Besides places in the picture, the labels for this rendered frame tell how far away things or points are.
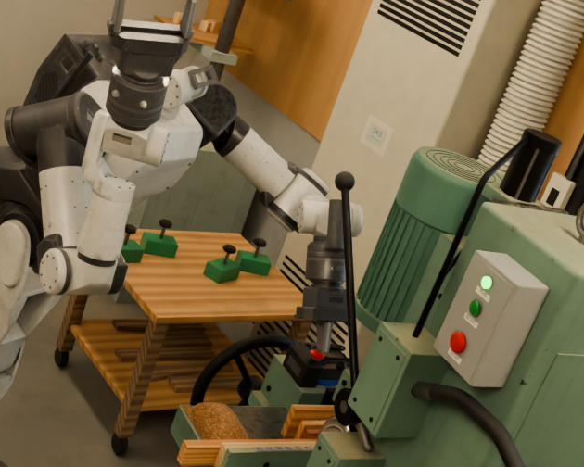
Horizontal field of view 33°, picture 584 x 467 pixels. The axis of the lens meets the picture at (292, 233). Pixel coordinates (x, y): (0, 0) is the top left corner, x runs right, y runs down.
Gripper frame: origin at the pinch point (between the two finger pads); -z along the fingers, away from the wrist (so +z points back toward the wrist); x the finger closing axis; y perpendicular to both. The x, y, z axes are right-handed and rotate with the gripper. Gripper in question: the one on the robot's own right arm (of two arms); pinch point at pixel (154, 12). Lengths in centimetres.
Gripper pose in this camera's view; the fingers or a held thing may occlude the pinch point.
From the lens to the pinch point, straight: 152.6
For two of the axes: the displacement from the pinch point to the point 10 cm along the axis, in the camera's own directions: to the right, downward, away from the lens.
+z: -2.7, 7.4, 6.1
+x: 9.1, 0.0, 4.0
